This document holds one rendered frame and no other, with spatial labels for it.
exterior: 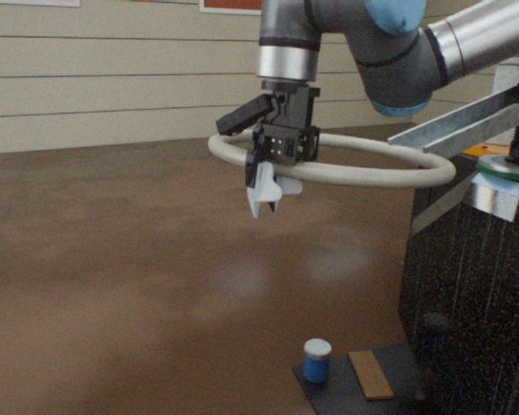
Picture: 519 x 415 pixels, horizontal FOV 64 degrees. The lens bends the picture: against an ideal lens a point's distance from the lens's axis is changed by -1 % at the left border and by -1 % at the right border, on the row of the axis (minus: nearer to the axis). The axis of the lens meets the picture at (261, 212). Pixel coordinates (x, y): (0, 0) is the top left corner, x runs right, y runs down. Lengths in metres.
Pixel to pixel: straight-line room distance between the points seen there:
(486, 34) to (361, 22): 0.17
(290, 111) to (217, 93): 6.40
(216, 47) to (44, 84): 2.55
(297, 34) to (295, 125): 0.12
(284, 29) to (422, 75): 0.20
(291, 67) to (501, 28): 0.27
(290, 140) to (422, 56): 0.21
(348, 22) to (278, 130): 0.17
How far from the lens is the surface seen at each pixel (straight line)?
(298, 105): 0.62
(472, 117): 1.24
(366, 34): 0.57
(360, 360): 1.82
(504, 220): 1.22
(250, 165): 0.64
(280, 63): 0.61
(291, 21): 0.61
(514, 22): 0.66
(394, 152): 1.04
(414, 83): 0.64
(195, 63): 6.90
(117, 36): 6.68
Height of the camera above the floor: 1.15
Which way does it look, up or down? 20 degrees down
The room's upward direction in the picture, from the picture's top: straight up
